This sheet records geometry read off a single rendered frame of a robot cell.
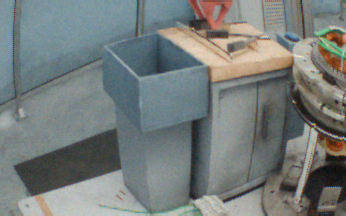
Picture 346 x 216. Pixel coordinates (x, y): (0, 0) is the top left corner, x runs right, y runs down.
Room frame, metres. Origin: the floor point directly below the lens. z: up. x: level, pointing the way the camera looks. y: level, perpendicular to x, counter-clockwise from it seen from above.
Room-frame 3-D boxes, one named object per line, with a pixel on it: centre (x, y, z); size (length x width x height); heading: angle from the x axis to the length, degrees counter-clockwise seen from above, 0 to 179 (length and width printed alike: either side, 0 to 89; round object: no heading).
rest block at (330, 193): (0.66, -0.33, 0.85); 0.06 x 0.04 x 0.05; 74
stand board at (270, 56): (0.91, -0.10, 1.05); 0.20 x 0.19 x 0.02; 116
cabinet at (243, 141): (0.91, -0.10, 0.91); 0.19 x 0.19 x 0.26; 26
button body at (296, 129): (1.06, -0.28, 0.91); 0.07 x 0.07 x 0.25; 17
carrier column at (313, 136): (0.72, -0.25, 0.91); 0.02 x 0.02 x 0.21
